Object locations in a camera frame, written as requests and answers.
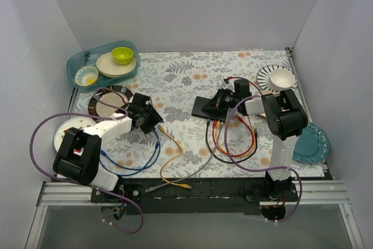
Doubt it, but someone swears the black network switch box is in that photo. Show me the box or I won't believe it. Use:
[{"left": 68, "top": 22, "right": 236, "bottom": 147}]
[{"left": 191, "top": 96, "right": 227, "bottom": 121}]

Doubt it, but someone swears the red ethernet cable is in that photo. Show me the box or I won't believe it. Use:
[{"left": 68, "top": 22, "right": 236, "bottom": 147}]
[{"left": 211, "top": 116, "right": 254, "bottom": 158}]

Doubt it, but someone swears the black ethernet cable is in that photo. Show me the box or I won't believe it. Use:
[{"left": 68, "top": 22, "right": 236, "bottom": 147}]
[{"left": 205, "top": 119, "right": 259, "bottom": 163}]

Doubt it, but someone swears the grey ethernet cable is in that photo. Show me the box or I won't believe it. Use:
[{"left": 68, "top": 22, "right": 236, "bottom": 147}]
[{"left": 145, "top": 123, "right": 225, "bottom": 194}]

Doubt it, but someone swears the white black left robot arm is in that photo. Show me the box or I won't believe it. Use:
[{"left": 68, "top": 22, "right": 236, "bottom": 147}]
[{"left": 53, "top": 93, "right": 163, "bottom": 202}]

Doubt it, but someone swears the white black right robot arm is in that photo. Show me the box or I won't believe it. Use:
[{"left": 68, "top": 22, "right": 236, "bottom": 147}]
[{"left": 195, "top": 76, "right": 308, "bottom": 201}]

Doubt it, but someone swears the blue striped white plate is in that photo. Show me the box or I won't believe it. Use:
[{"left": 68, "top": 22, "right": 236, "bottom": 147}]
[{"left": 256, "top": 65, "right": 298, "bottom": 93}]

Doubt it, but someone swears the black rimmed cream plate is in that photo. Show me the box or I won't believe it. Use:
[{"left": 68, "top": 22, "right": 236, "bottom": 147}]
[{"left": 88, "top": 85, "right": 133, "bottom": 117}]

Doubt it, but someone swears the floral patterned table mat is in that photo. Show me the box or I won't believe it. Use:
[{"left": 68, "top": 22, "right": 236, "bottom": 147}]
[{"left": 57, "top": 50, "right": 327, "bottom": 178}]

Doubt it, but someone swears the white bowl on striped plate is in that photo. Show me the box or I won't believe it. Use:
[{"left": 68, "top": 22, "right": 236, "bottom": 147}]
[{"left": 269, "top": 69, "right": 295, "bottom": 89}]

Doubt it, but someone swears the cream plate in tray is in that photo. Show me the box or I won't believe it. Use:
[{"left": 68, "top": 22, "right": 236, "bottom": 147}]
[{"left": 96, "top": 53, "right": 136, "bottom": 77}]

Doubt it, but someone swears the teal plastic tray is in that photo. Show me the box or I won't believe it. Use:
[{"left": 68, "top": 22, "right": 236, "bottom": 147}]
[{"left": 66, "top": 41, "right": 140, "bottom": 92}]

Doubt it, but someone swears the lime green bowl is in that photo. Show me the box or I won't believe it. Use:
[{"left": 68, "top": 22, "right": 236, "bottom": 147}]
[{"left": 111, "top": 47, "right": 134, "bottom": 65}]

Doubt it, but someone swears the watermelon print white plate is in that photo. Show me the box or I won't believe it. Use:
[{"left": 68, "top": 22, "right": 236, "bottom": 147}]
[{"left": 54, "top": 117, "right": 96, "bottom": 151}]

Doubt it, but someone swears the white blue patterned bowl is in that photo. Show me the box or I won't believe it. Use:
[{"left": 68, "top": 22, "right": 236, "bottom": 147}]
[{"left": 74, "top": 65, "right": 99, "bottom": 87}]

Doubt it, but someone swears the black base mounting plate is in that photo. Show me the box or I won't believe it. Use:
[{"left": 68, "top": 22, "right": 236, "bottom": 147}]
[{"left": 90, "top": 177, "right": 292, "bottom": 215}]

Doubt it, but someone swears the teal scalloped plate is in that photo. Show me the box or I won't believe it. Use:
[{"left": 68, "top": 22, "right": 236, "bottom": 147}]
[{"left": 293, "top": 122, "right": 330, "bottom": 164}]

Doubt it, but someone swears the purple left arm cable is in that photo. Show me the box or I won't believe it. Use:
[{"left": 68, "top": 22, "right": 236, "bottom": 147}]
[{"left": 30, "top": 87, "right": 145, "bottom": 234}]

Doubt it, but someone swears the aluminium frame rail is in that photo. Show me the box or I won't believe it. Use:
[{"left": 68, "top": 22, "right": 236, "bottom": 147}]
[{"left": 24, "top": 181, "right": 97, "bottom": 249}]

